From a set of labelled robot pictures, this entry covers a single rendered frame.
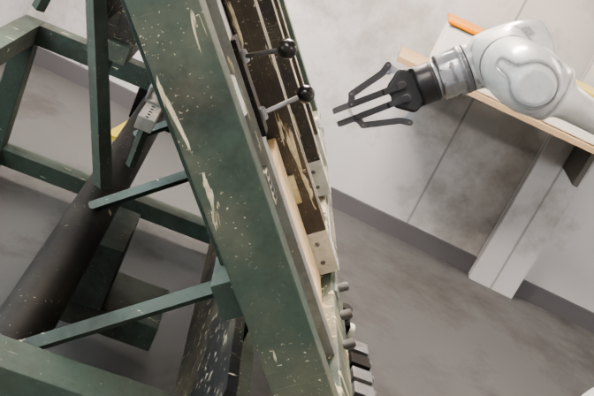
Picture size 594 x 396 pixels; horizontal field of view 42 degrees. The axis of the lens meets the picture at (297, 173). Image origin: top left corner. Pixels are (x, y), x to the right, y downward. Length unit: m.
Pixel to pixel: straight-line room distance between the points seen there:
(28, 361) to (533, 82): 1.04
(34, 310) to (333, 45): 3.35
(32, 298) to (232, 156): 0.75
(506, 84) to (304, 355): 0.60
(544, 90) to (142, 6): 0.63
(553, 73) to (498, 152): 3.69
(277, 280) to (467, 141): 3.63
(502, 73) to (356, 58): 3.59
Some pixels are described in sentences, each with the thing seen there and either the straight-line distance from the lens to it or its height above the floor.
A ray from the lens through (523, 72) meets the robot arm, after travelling 1.24.
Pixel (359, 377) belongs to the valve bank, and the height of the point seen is 0.76.
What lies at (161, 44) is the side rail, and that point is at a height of 1.47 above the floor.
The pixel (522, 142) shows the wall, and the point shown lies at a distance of 4.93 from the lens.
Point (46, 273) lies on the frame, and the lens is 1.95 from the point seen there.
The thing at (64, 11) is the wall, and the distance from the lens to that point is 5.34.
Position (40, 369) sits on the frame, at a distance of 1.57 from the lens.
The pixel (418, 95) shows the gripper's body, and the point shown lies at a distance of 1.44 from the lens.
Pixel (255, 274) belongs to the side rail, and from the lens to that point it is 1.35.
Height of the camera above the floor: 1.78
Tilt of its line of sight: 19 degrees down
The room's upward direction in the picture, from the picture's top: 25 degrees clockwise
